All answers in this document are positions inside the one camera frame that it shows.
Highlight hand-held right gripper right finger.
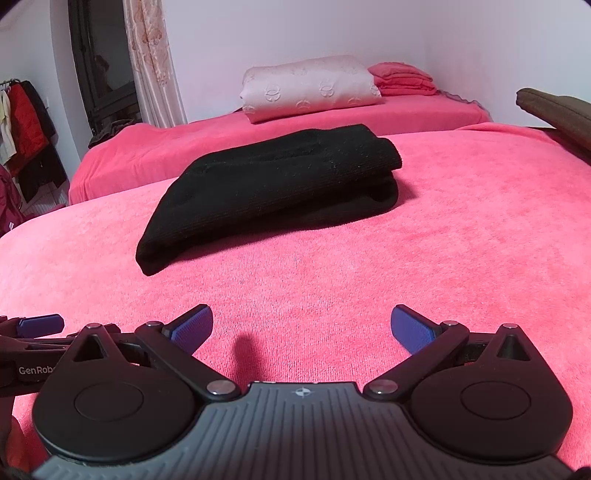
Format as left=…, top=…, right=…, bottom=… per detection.
left=364, top=304, right=539, bottom=402

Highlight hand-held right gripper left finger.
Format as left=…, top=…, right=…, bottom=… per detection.
left=64, top=303, right=242, bottom=402

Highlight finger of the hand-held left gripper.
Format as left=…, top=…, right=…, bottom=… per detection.
left=0, top=314, right=65, bottom=340

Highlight black knit pants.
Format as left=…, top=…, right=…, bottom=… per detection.
left=135, top=124, right=404, bottom=277

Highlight pink bed blanket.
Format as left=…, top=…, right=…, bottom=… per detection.
left=68, top=95, right=493, bottom=205
left=0, top=122, right=591, bottom=476

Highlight maroon hanging garment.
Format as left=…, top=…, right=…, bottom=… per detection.
left=0, top=164, right=27, bottom=237

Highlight pale yellow hanging garment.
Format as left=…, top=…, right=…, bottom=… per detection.
left=0, top=90, right=15, bottom=165

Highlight red hanging jacket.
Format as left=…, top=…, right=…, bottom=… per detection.
left=9, top=83, right=49, bottom=177

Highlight dark crumpled cloth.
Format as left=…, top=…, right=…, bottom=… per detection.
left=88, top=119, right=147, bottom=149

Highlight black hanging garment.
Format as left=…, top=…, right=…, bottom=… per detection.
left=21, top=80, right=57, bottom=140

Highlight folded pink blanket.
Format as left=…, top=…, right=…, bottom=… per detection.
left=368, top=62, right=438, bottom=97

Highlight olive brown cushion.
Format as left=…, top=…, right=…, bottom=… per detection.
left=516, top=88, right=591, bottom=154

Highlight cream embroidered pillow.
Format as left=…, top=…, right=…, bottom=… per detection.
left=239, top=55, right=383, bottom=124

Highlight floral beige curtain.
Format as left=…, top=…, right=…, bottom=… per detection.
left=122, top=0, right=188, bottom=130

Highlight dark window frame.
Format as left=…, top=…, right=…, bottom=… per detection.
left=68, top=0, right=142, bottom=136

